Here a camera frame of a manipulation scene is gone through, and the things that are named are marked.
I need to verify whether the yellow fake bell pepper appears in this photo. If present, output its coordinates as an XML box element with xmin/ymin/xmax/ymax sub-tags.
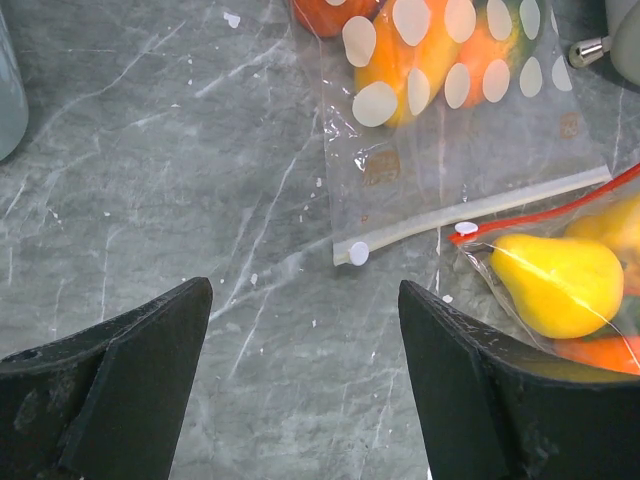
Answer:
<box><xmin>565</xmin><ymin>194</ymin><xmax>639</xmax><ymax>296</ymax></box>

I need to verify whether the round mini drawer cabinet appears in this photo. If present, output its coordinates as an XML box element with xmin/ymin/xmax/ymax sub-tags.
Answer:
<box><xmin>568</xmin><ymin>0</ymin><xmax>639</xmax><ymax>86</ymax></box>

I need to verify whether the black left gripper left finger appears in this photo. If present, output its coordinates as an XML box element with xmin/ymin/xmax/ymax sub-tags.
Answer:
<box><xmin>1</xmin><ymin>277</ymin><xmax>213</xmax><ymax>479</ymax></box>

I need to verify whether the polka dot zip bag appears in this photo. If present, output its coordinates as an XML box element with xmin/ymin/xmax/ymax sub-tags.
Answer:
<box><xmin>290</xmin><ymin>1</ymin><xmax>610</xmax><ymax>266</ymax></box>

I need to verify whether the teal plastic basket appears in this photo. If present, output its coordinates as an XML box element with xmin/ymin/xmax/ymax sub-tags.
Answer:
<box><xmin>0</xmin><ymin>13</ymin><xmax>29</xmax><ymax>160</ymax></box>

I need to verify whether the yellow fake pear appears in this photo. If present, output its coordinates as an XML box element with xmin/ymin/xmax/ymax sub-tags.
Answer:
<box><xmin>489</xmin><ymin>234</ymin><xmax>624</xmax><ymax>339</ymax></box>

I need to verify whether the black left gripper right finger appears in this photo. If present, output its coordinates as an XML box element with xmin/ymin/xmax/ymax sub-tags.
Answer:
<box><xmin>398</xmin><ymin>280</ymin><xmax>639</xmax><ymax>479</ymax></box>

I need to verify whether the clear red-zip bag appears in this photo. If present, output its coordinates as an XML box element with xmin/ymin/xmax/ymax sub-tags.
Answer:
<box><xmin>450</xmin><ymin>166</ymin><xmax>639</xmax><ymax>375</ymax></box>

